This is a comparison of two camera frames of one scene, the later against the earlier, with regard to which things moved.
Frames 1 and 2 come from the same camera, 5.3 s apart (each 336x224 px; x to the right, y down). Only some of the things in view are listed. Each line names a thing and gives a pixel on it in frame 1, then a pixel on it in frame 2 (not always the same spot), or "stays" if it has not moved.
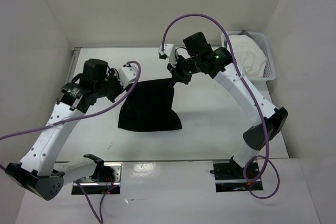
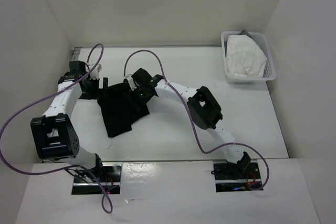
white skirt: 249,57 stays
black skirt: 148,106 -> 120,108
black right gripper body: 185,68 -> 140,95
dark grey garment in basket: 244,32 stays
